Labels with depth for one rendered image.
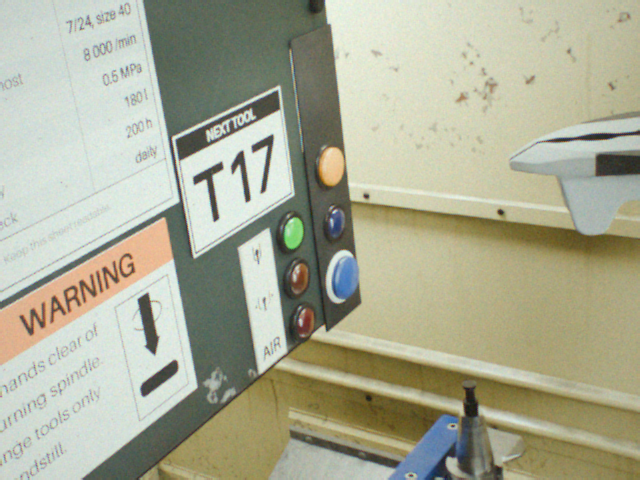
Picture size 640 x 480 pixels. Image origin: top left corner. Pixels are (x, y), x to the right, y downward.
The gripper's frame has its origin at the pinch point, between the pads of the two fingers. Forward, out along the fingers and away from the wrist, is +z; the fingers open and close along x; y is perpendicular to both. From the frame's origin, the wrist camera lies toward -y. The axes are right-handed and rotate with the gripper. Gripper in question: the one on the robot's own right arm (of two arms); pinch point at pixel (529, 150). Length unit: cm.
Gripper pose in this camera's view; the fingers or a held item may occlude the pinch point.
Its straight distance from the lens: 65.6
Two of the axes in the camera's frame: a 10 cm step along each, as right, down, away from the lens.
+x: 0.6, -4.1, 9.1
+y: 1.1, 9.1, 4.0
